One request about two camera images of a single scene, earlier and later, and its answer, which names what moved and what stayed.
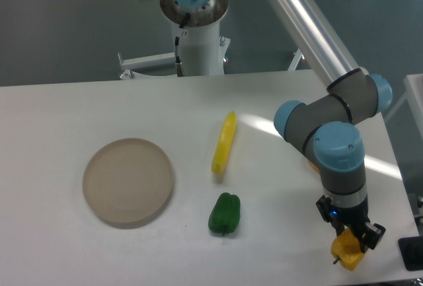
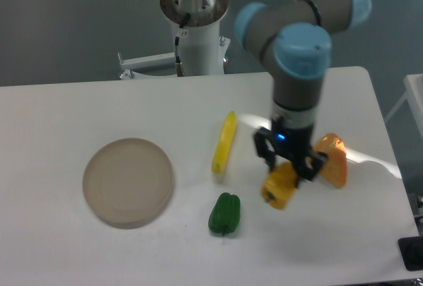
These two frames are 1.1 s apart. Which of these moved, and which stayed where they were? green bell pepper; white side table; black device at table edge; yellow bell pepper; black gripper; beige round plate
Moved: yellow bell pepper; black gripper
Stayed: green bell pepper; beige round plate; white side table; black device at table edge
